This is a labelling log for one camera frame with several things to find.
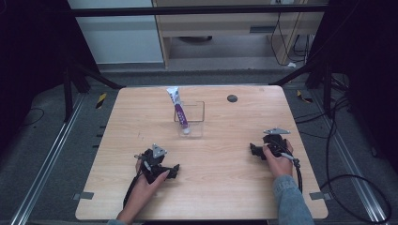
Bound right hand-held gripper cable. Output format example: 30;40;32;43
279;151;304;194

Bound yellow and black tape strip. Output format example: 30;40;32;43
296;89;314;104
95;92;108;110

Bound black floor cable loop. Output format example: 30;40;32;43
294;95;392;225

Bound black hanging desk cables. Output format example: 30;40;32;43
269;11;312;68

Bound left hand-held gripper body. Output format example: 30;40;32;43
134;142;173;185

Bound white cabinet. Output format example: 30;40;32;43
67;0;165;66

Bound grey table bracket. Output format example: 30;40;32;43
71;190;95;202
308;190;332;202

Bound clear plastic container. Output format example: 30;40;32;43
173;100;206;139

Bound thin black floor cable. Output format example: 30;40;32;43
18;107;45;128

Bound metal floor rail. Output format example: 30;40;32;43
309;89;389;225
8;93;87;225

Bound black horizontal bar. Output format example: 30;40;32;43
67;4;330;18

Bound hand-held gripper cable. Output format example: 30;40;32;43
279;151;304;194
122;172;144;210

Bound left hand-held gripper cable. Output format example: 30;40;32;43
122;172;144;210

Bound person's right hand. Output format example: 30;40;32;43
262;139;296;180

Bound black curtain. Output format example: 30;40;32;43
308;0;398;174
0;0;101;154

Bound light wooden desk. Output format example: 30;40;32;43
151;0;330;69

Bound black metal stand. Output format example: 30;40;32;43
268;57;334;119
61;58;127;124

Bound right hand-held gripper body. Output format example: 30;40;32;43
262;127;294;158

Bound white and purple toothpaste tube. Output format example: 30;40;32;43
165;86;191;135

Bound person's left hand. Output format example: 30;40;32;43
126;157;172;210

